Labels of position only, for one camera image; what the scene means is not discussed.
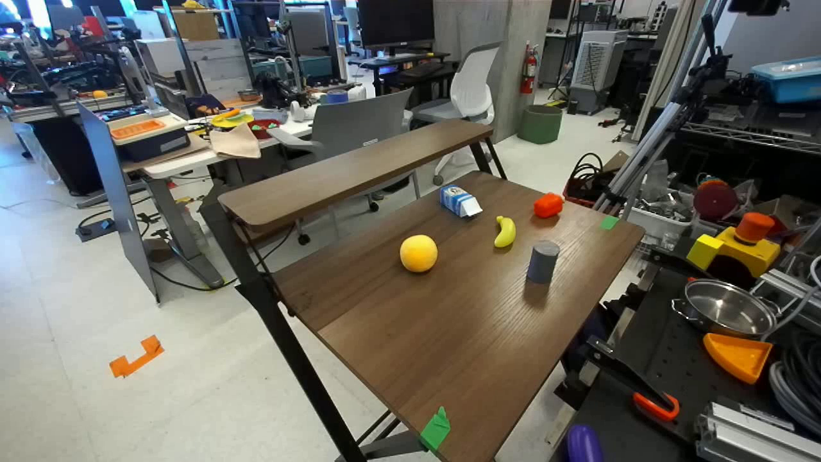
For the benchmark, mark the yellow round plush toy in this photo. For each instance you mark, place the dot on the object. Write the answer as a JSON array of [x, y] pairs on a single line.
[[418, 252]]

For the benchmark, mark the red tomato toy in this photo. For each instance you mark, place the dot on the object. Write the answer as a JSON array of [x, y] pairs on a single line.
[[548, 206]]

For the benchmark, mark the yellow block toy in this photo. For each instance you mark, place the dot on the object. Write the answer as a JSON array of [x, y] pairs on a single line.
[[753, 258]]

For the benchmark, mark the blue white milk carton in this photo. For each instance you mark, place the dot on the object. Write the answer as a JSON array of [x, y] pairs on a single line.
[[459, 202]]

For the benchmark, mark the yellow banana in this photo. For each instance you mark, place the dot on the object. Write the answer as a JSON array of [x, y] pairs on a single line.
[[505, 233]]

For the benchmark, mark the grey office chair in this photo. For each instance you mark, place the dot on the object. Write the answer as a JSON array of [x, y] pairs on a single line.
[[355, 125]]

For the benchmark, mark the raised wooden shelf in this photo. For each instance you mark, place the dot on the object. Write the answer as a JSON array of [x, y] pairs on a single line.
[[306, 188]]

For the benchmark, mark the grey blue cylinder cup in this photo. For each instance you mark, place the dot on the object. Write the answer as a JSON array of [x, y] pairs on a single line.
[[542, 262]]

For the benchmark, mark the green waste bin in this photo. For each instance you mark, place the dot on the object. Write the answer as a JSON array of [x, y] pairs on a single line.
[[539, 125]]

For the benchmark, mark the black basket bag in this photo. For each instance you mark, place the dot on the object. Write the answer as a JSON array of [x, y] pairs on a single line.
[[584, 183]]

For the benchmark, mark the red fire extinguisher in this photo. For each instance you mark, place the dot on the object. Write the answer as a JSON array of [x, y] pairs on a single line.
[[528, 71]]

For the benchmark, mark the green tape right edge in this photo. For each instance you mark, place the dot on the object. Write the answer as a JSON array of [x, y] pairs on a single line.
[[608, 222]]

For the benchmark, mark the green tape front corner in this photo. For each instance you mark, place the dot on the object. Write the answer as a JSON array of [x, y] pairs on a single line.
[[437, 430]]

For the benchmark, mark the black computer monitor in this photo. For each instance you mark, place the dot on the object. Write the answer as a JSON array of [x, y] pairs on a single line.
[[396, 22]]

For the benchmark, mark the purple round object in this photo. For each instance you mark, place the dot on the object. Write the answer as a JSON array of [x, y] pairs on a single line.
[[580, 446]]

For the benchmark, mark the silver tripod pole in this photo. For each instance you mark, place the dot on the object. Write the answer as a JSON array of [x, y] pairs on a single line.
[[649, 147]]

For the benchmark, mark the orange topped box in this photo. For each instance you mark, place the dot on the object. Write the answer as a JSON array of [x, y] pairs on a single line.
[[145, 138]]

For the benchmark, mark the dark red disc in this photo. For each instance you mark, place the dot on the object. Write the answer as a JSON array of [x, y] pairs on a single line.
[[713, 199]]

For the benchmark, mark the steel bowl pan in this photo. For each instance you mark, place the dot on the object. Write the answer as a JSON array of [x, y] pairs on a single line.
[[722, 307]]

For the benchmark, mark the grey leaning panel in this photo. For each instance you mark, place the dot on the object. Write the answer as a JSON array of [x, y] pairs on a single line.
[[118, 195]]

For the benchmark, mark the orange wedge block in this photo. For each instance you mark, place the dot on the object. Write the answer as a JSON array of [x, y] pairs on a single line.
[[736, 356]]

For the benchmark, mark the blue plastic bin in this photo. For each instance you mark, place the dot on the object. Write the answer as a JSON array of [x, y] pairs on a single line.
[[791, 84]]

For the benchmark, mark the orange bracket on floor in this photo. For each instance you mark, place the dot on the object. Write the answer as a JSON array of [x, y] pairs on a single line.
[[126, 366]]

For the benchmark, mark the orange handled clamp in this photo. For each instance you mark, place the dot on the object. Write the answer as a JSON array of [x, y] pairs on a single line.
[[662, 411]]

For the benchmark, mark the aluminium extrusion rail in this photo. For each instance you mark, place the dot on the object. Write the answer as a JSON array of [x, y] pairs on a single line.
[[744, 434]]

